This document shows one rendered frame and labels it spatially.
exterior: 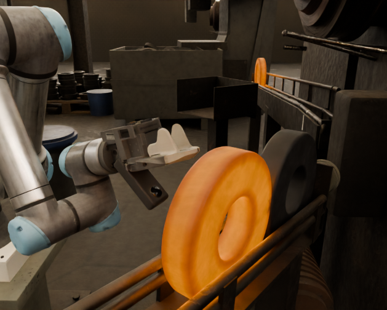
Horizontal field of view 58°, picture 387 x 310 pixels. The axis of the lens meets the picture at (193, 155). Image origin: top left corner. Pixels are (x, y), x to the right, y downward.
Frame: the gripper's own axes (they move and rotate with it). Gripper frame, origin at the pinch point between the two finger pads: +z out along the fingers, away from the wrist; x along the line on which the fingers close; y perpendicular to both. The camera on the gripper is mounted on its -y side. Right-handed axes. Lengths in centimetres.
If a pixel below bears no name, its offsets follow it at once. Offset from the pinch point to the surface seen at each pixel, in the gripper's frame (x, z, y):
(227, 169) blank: -18.6, 19.1, 1.9
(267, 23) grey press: 305, -118, 66
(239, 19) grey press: 285, -138, 76
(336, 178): 14.8, 16.7, -9.9
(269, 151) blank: -5.4, 16.3, 0.2
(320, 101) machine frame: 66, -1, -1
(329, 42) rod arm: 33.7, 14.3, 13.1
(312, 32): 46, 7, 17
